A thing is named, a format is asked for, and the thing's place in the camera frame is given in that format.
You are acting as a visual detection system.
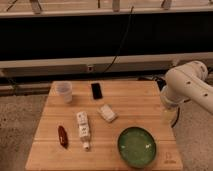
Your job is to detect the green ceramic bowl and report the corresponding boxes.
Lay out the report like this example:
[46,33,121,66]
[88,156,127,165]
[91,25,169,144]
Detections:
[117,127,157,169]

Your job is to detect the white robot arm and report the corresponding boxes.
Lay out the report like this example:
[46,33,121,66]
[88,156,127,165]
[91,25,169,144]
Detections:
[160,61,213,127]

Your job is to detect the small white box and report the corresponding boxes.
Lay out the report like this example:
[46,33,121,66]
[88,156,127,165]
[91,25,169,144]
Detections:
[98,104,117,123]

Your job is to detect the black smartphone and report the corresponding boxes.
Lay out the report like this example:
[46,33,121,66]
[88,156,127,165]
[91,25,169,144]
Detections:
[91,83,102,99]

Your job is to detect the white tube with label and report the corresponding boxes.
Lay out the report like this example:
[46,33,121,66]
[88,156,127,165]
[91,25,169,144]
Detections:
[77,111,90,151]

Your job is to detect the dark red pepper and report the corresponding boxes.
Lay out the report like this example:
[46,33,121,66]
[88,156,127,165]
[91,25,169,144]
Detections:
[58,126,68,148]

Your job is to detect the clear plastic cup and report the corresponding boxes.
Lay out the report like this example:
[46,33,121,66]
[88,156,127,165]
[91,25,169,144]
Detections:
[55,81,72,103]

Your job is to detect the black hanging cable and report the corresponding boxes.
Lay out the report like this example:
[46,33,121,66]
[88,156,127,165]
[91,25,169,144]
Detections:
[101,5,135,74]

